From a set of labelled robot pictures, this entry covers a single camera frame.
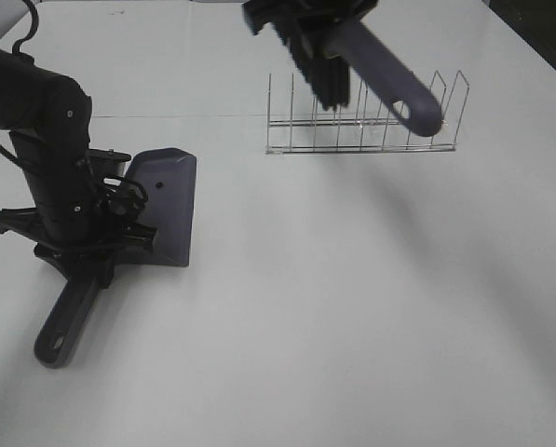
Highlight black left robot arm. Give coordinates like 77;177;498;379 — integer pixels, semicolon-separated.
0;49;156;289

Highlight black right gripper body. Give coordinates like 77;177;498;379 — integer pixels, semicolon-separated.
242;0;378;51

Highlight purple plastic dustpan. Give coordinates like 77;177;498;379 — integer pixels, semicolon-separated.
34;148;197;369

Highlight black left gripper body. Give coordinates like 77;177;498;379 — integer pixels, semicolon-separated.
0;148;160;271

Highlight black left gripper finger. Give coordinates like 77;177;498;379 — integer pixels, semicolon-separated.
118;222;157;247
90;255;116;290

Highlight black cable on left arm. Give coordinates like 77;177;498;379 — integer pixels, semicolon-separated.
101;174;149;216

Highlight purple hand brush black bristles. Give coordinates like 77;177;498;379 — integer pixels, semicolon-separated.
290;11;442;137

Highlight metal wire dish rack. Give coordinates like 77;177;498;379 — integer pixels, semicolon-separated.
265;71;470;155

